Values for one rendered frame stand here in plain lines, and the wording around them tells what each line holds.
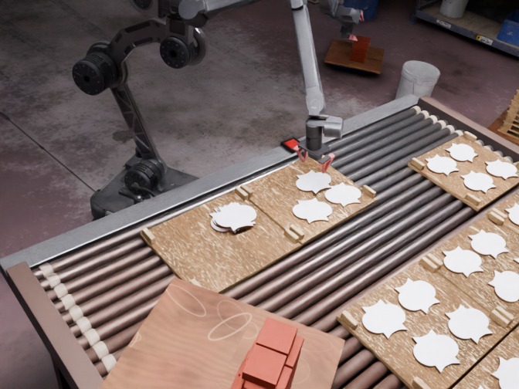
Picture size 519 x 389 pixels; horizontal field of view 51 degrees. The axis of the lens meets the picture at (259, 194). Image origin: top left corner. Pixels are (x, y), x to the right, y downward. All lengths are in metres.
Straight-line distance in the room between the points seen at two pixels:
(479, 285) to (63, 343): 1.29
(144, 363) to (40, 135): 2.81
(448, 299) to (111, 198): 1.88
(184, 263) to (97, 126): 2.43
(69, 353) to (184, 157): 2.37
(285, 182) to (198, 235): 0.44
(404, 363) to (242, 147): 2.53
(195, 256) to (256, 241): 0.22
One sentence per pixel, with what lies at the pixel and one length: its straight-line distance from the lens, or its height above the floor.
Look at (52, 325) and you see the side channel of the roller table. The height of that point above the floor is 0.95.
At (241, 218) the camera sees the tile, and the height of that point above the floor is 0.97.
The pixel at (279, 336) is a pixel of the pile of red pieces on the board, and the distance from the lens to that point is 1.13.
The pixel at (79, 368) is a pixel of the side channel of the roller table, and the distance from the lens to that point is 1.52.
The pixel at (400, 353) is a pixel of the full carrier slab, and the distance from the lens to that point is 1.65.
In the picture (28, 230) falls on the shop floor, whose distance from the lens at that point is 3.29.
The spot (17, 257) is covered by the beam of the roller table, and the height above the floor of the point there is 0.91.
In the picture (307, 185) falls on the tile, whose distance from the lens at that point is 2.07.
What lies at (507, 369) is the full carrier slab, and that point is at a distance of 1.75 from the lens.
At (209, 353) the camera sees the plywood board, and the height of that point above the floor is 1.04.
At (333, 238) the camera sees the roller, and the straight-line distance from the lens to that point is 1.93.
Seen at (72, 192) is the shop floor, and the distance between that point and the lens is 3.49.
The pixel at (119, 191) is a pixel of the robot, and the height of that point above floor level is 0.26.
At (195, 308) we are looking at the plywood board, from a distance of 1.50.
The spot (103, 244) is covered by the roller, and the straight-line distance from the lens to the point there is 1.84.
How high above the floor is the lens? 2.22
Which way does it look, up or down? 40 degrees down
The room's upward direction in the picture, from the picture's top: 8 degrees clockwise
